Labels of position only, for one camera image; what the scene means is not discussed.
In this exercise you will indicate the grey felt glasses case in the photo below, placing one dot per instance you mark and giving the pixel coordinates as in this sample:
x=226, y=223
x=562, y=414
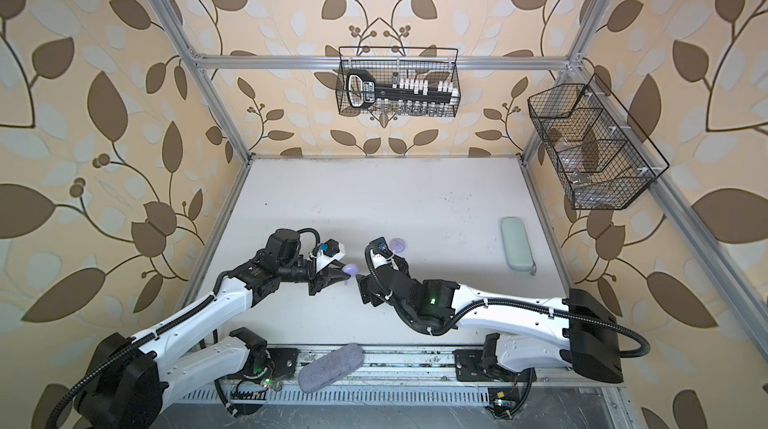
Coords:
x=331, y=368

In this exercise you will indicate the black socket holder rail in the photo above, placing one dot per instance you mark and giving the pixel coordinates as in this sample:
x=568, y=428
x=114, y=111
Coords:
x=361, y=89

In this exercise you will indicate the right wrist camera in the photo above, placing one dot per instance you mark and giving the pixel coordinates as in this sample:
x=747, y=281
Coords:
x=378, y=254

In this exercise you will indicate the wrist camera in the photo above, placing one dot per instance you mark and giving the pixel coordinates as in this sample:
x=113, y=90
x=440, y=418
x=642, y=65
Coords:
x=378, y=254
x=329, y=254

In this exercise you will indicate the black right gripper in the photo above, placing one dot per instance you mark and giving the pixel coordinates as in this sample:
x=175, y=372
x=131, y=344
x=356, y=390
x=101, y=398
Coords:
x=366, y=293

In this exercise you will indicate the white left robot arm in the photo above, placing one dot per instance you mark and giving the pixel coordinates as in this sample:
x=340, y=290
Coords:
x=130, y=381

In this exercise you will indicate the black wire basket back wall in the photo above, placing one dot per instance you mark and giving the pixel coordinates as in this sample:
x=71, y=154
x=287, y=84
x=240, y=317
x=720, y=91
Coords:
x=433, y=62

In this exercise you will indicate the black wire basket right wall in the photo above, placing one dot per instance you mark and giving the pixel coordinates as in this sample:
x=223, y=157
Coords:
x=601, y=155

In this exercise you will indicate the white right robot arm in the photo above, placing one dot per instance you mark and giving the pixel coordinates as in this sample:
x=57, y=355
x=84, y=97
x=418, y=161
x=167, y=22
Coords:
x=575, y=332

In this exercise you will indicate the purple round charging case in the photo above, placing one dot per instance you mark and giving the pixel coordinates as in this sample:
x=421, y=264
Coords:
x=351, y=269

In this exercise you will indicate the black wire basket wall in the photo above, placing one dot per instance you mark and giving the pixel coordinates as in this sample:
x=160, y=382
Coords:
x=601, y=155
x=433, y=62

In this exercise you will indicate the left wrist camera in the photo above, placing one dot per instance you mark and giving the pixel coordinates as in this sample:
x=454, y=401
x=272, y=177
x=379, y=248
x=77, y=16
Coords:
x=329, y=254

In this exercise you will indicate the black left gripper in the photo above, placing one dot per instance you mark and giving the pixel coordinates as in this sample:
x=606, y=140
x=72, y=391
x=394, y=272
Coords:
x=323, y=279

